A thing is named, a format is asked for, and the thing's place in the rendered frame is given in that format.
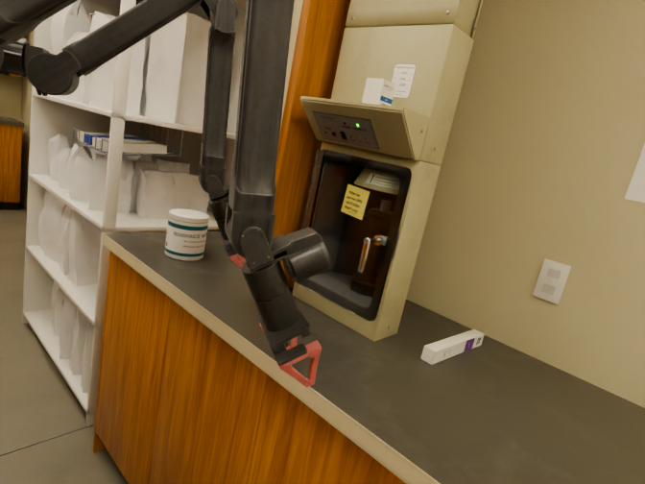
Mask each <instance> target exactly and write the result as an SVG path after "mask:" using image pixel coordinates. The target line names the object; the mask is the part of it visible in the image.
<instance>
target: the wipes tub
mask: <svg viewBox="0 0 645 484"><path fill-rule="evenodd" d="M208 220H209V216H208V215H207V214H205V213H203V212H200V211H197V210H191V209H182V208H176V209H171V210H170V211H169V218H168V226H167V234H166V242H165V254H166V255H167V256H169V257H171V258H174V259H178V260H186V261H193V260H199V259H201V258H203V254H204V247H205V240H206V234H207V228H208Z"/></svg>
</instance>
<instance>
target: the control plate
mask: <svg viewBox="0 0 645 484"><path fill-rule="evenodd" d="M312 112H313V115H314V117H315V120H316V122H317V125H318V127H319V130H320V132H321V134H322V138H323V139H328V140H333V141H338V142H343V143H347V144H352V145H357V146H362V147H367V148H372V149H376V150H379V147H378V144H377V140H376V137H375V134H374V130H373V127H372V124H371V121H370V119H364V118H357V117H350V116H343V115H337V114H330V113H323V112H316V111H312ZM344 121H345V122H346V125H344V124H343V122H344ZM356 124H359V126H360V127H357V126H356ZM324 131H327V134H326V133H324ZM332 132H334V133H336V136H333V135H332ZM340 132H345V134H346V139H347V140H345V139H342V137H341V134H340ZM350 135H352V136H353V137H352V138H350ZM357 136H360V138H361V139H357ZM365 138H367V139H368V141H365Z"/></svg>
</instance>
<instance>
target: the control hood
mask: <svg viewBox="0 0 645 484"><path fill-rule="evenodd" d="M300 102H301V104H302V106H303V109H304V111H305V113H306V116H307V118H308V121H309V123H310V125H311V128H312V130H313V133H314V135H315V137H316V139H318V140H319V141H324V142H329V143H334V144H339V145H344V146H347V147H352V148H357V149H362V150H367V151H372V152H376V153H381V154H386V155H391V156H396V157H404V158H408V159H413V160H419V158H420V154H421V150H422V146H423V142H424V138H425V135H426V131H427V127H428V123H429V119H430V118H429V117H428V116H425V115H423V114H420V113H417V112H415V111H412V110H410V109H406V108H402V107H393V106H384V105H376V104H368V103H359V102H350V101H342V100H333V99H324V98H316V97H307V96H301V97H300ZM312 111H316V112H323V113H330V114H337V115H343V116H350V117H357V118H364V119H370V121H371V124H372V127H373V130H374V134H375V137H376V140H377V144H378V147H379V150H376V149H372V148H367V147H362V146H357V145H352V144H347V143H343V142H338V141H333V140H328V139H323V137H322V134H321V132H320V130H319V127H318V125H317V122H316V120H315V117H314V115H313V112H312Z"/></svg>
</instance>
